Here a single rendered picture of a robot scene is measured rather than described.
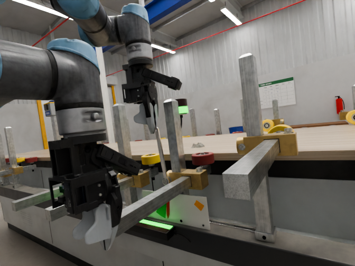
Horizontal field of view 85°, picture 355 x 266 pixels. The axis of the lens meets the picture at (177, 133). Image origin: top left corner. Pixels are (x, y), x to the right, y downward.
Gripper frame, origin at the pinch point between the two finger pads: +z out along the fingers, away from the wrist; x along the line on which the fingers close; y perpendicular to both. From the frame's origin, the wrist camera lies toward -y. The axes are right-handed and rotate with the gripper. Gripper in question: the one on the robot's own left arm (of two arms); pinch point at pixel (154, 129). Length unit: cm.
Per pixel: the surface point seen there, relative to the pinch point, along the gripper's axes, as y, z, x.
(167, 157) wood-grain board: 4.8, 13.3, -25.4
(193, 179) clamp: -9.8, 16.2, -2.2
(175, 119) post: -5.4, -2.3, -5.4
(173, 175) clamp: -3.0, 15.5, -4.7
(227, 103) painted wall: -46, -59, -771
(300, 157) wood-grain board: -41.3, 12.5, -8.3
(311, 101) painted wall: -302, -25, -653
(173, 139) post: -4.1, 4.0, -5.0
